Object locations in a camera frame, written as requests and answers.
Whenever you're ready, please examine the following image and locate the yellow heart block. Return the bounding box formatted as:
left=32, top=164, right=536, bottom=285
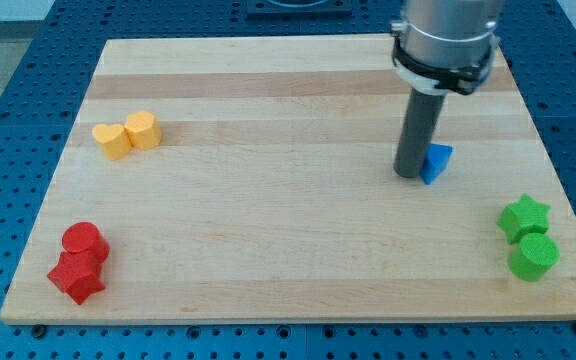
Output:
left=92, top=124, right=132, bottom=160

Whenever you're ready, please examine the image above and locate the yellow hexagon block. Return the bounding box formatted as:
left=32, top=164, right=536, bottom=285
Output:
left=124, top=110, right=162, bottom=150

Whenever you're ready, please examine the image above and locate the blue triangle block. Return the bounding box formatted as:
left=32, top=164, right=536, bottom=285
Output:
left=420, top=143, right=453, bottom=185

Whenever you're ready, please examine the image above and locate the green star block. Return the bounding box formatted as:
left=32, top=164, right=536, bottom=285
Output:
left=496, top=194, right=551, bottom=244

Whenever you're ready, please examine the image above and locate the green cylinder block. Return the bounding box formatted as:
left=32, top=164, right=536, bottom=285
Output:
left=507, top=233, right=560, bottom=282

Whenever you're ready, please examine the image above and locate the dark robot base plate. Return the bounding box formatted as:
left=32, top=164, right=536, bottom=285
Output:
left=246, top=0, right=353, bottom=19

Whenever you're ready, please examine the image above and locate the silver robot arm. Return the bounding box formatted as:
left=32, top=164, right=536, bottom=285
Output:
left=391, top=0, right=504, bottom=96

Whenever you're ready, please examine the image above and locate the red star block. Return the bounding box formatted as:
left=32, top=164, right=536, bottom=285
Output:
left=47, top=252, right=105, bottom=305

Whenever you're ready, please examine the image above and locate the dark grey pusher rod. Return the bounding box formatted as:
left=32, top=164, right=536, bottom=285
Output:
left=393, top=89, right=445, bottom=178

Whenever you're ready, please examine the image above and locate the red cylinder block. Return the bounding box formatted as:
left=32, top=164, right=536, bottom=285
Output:
left=61, top=222, right=110, bottom=262

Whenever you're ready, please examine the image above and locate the wooden board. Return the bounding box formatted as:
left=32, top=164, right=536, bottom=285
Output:
left=0, top=34, right=576, bottom=325

